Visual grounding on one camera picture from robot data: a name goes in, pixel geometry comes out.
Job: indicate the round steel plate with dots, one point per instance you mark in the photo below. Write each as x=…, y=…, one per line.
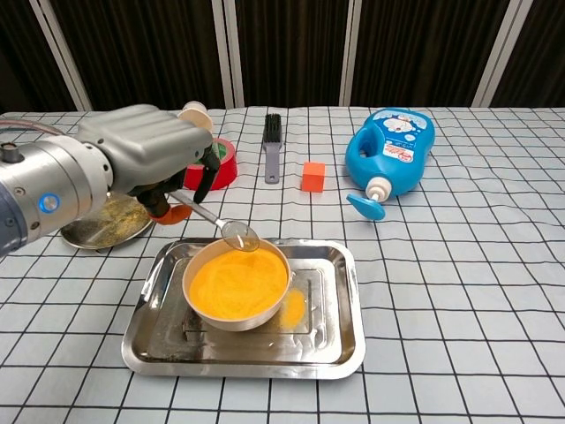
x=115, y=221

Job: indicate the red tape roll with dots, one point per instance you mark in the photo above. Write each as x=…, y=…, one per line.
x=227, y=168

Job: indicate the white paper cup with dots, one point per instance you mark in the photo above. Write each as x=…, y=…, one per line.
x=196, y=115

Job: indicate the orange cube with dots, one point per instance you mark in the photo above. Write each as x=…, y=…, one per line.
x=313, y=177

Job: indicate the blue pump detergent bottle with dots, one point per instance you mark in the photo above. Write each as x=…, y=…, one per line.
x=397, y=168

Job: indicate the bowl of orange powder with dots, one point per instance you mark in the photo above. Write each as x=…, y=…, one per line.
x=238, y=287

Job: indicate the white checked tablecloth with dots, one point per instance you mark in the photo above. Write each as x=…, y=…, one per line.
x=441, y=287

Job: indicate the black grey brush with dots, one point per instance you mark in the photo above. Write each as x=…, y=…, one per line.
x=272, y=159

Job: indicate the white partition frame post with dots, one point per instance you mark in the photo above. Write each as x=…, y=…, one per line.
x=225, y=53
x=496, y=53
x=351, y=53
x=59, y=53

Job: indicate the rectangular steel tray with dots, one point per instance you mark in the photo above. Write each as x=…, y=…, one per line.
x=247, y=353

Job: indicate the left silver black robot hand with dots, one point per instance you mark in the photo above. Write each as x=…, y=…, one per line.
x=150, y=141

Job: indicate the silver metal spoon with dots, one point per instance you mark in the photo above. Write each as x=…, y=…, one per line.
x=240, y=236

